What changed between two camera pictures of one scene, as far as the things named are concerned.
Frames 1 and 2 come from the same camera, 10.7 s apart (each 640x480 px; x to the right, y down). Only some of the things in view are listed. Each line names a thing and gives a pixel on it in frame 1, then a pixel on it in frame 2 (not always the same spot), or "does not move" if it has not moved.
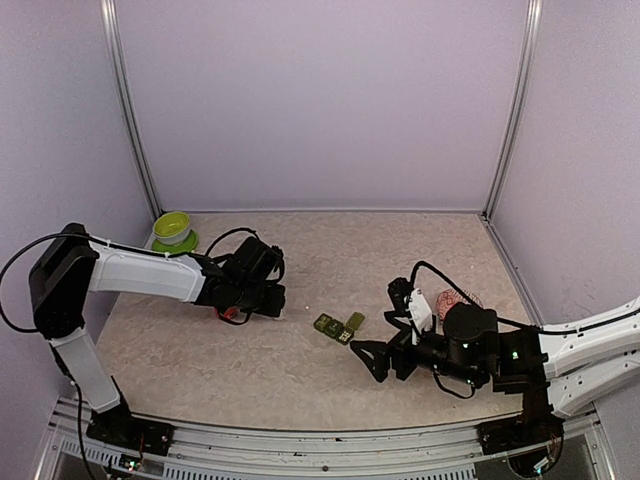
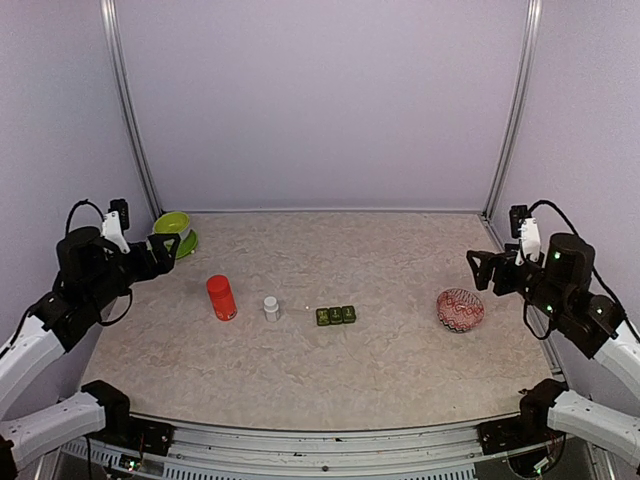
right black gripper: x=401 y=350 → x=490 y=261
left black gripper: x=275 y=304 → x=150 y=270
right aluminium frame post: x=524 y=74 does not move
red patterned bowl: x=448 y=297 does not move
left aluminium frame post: x=108 y=9 does not move
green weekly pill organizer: x=337 y=330 → x=336 y=315
